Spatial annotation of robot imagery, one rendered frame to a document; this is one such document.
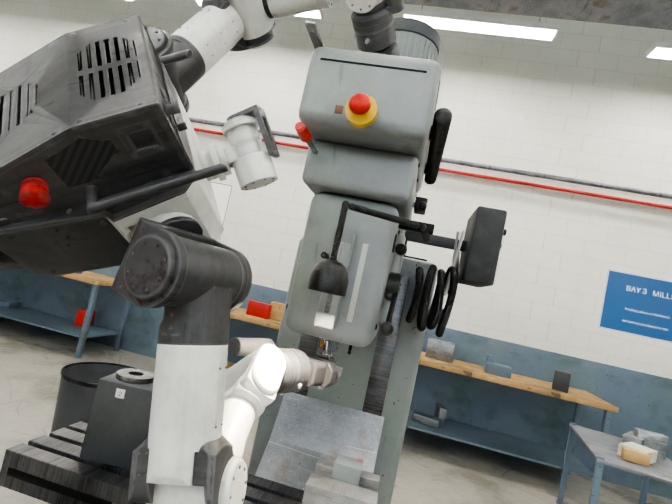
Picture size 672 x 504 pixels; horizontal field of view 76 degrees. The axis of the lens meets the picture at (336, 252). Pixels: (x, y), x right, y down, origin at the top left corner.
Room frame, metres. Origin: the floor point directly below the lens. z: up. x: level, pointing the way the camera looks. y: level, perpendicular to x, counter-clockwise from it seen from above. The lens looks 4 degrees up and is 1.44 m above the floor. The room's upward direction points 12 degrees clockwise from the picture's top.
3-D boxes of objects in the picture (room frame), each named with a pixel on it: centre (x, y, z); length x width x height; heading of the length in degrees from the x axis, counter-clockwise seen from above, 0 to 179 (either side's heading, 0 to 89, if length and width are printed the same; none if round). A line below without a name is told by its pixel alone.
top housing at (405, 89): (1.03, -0.03, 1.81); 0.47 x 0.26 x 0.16; 170
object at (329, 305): (0.91, -0.01, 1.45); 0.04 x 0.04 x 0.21; 80
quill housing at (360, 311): (1.02, -0.03, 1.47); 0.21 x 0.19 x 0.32; 80
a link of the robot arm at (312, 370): (0.95, 0.02, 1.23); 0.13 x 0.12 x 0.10; 55
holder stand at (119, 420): (1.11, 0.37, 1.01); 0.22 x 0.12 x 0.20; 88
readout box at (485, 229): (1.26, -0.41, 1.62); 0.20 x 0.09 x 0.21; 170
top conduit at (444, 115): (1.03, -0.18, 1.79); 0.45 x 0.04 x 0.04; 170
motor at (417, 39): (1.27, -0.07, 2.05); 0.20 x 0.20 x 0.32
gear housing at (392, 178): (1.06, -0.04, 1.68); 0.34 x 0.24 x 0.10; 170
